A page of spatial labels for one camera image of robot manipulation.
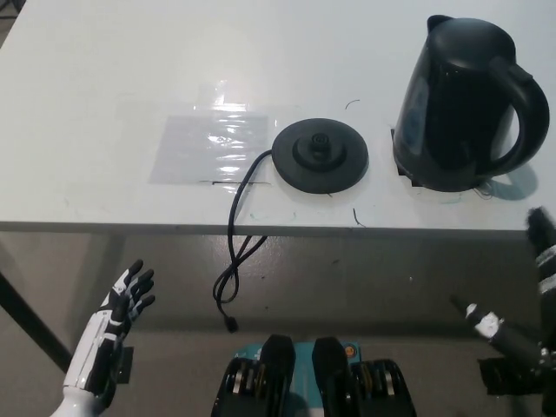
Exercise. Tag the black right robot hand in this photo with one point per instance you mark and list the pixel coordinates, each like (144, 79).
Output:
(546, 269)

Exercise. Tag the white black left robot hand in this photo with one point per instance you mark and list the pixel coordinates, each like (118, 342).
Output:
(97, 343)

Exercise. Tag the black electric kettle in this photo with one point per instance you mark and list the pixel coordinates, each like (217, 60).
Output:
(452, 108)

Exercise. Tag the black round kettle base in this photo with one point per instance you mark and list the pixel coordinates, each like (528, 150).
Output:
(343, 169)

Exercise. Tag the black diagonal table leg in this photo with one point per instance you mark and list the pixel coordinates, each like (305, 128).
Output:
(30, 313)

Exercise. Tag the black tape patch on table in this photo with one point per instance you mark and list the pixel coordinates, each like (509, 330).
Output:
(406, 178)

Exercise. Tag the short black thread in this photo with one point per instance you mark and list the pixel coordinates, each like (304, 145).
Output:
(356, 217)

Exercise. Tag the clear plastic sheet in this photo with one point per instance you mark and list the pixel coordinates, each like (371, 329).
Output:
(204, 147)

